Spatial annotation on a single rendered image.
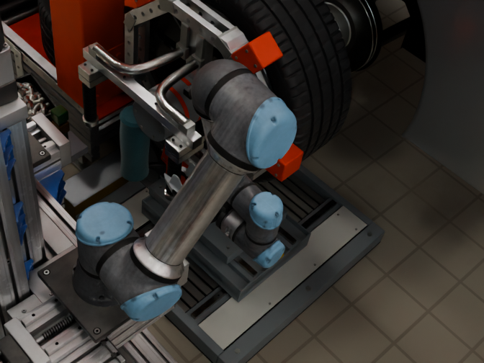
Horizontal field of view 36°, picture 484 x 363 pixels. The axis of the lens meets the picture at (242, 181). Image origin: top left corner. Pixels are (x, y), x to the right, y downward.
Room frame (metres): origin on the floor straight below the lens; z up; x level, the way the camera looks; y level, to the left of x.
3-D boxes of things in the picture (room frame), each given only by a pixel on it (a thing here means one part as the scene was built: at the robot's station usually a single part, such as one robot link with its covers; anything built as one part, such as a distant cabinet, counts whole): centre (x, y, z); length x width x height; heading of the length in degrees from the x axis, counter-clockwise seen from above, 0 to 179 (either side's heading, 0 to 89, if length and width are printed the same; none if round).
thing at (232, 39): (1.50, 0.17, 0.85); 0.54 x 0.07 x 0.54; 54
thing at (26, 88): (1.62, 0.72, 0.51); 0.20 x 0.14 x 0.13; 45
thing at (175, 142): (1.23, 0.16, 0.93); 0.09 x 0.05 x 0.05; 144
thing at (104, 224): (0.88, 0.26, 0.98); 0.13 x 0.12 x 0.14; 46
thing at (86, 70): (1.43, 0.43, 0.93); 0.09 x 0.05 x 0.05; 144
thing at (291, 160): (1.32, -0.09, 0.85); 0.09 x 0.08 x 0.07; 54
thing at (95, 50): (1.46, 0.32, 1.03); 0.19 x 0.18 x 0.11; 144
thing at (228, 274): (1.61, 0.03, 0.13); 0.50 x 0.36 x 0.10; 54
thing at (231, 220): (1.08, 0.00, 0.85); 0.08 x 0.05 x 0.08; 144
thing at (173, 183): (1.17, 0.16, 0.86); 0.09 x 0.03 x 0.06; 62
